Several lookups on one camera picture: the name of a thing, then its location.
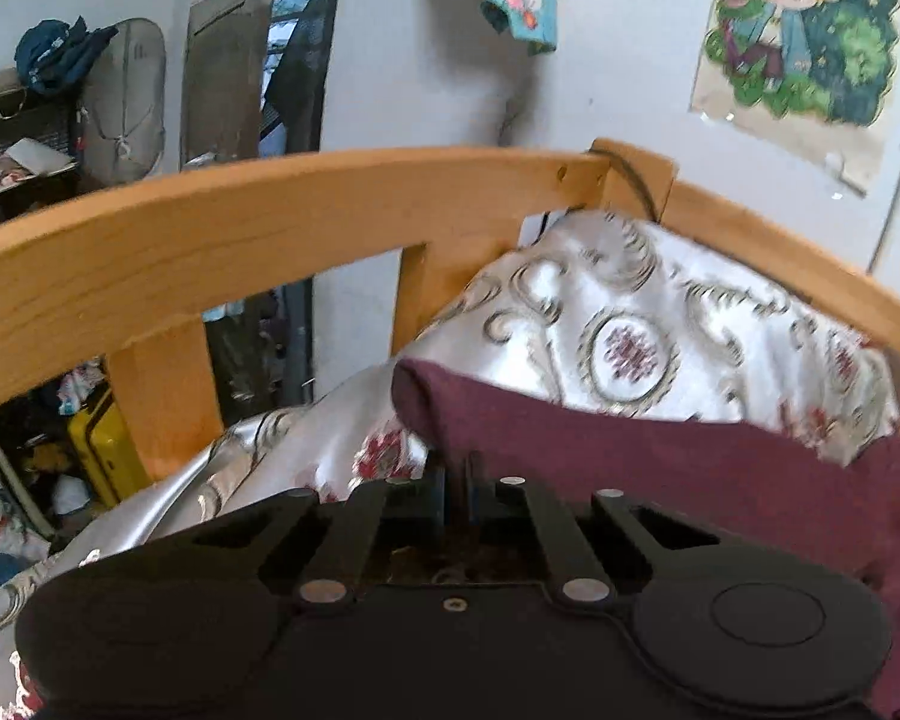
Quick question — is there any white patterned bedspread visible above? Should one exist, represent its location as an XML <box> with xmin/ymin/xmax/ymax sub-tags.
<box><xmin>0</xmin><ymin>210</ymin><xmax>900</xmax><ymax>720</ymax></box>

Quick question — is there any cartoon wall poster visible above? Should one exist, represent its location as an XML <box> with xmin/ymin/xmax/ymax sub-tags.
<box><xmin>690</xmin><ymin>0</ymin><xmax>900</xmax><ymax>196</ymax></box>

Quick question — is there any black hanging garment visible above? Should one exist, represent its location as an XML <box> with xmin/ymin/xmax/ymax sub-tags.
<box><xmin>264</xmin><ymin>0</ymin><xmax>329</xmax><ymax>157</ymax></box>

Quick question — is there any wooden bed frame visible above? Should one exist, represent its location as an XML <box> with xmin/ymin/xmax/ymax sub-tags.
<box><xmin>0</xmin><ymin>139</ymin><xmax>900</xmax><ymax>485</ymax></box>

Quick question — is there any brown wooden door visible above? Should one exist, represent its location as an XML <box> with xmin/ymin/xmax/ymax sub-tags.
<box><xmin>180</xmin><ymin>0</ymin><xmax>282</xmax><ymax>170</ymax></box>

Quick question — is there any grey round bag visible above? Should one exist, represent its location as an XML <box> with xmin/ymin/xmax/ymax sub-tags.
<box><xmin>81</xmin><ymin>17</ymin><xmax>167</xmax><ymax>185</ymax></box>

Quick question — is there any maroon garment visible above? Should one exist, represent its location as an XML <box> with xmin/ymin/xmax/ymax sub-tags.
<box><xmin>391</xmin><ymin>358</ymin><xmax>900</xmax><ymax>720</ymax></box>

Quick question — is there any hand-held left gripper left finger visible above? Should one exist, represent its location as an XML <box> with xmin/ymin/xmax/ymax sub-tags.
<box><xmin>189</xmin><ymin>457</ymin><xmax>451</xmax><ymax>608</ymax></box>

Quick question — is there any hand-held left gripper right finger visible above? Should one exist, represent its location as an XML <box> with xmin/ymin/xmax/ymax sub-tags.
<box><xmin>461</xmin><ymin>452</ymin><xmax>722</xmax><ymax>610</ymax></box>

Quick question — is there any yellow suitcase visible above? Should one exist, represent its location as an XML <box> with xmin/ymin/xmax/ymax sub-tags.
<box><xmin>67</xmin><ymin>386</ymin><xmax>151</xmax><ymax>507</ymax></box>

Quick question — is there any pile of colourful clothes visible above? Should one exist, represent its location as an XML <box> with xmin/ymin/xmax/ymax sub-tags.
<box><xmin>0</xmin><ymin>446</ymin><xmax>57</xmax><ymax>605</ymax></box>

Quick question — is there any black basket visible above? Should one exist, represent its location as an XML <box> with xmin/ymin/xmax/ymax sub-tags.
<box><xmin>0</xmin><ymin>94</ymin><xmax>85</xmax><ymax>207</ymax></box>

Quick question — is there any white wall pipe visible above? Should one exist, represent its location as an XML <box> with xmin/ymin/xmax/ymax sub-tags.
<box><xmin>868</xmin><ymin>97</ymin><xmax>900</xmax><ymax>272</ymax></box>

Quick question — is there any blue cloth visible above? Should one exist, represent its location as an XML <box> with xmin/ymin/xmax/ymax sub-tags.
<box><xmin>15</xmin><ymin>15</ymin><xmax>119</xmax><ymax>96</ymax></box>

